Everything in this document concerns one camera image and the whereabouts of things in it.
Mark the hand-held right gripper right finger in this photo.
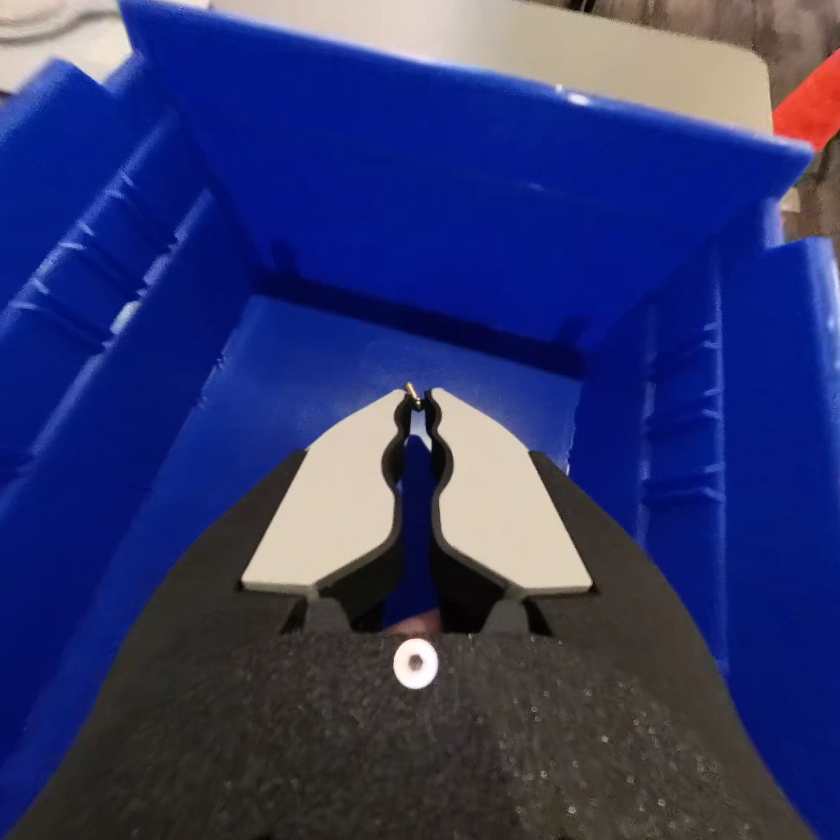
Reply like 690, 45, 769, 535
423, 387, 594, 634

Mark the blue divided plastic bin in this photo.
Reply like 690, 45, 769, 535
0, 0, 840, 840

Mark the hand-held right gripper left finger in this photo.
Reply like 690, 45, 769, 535
240, 388, 413, 634

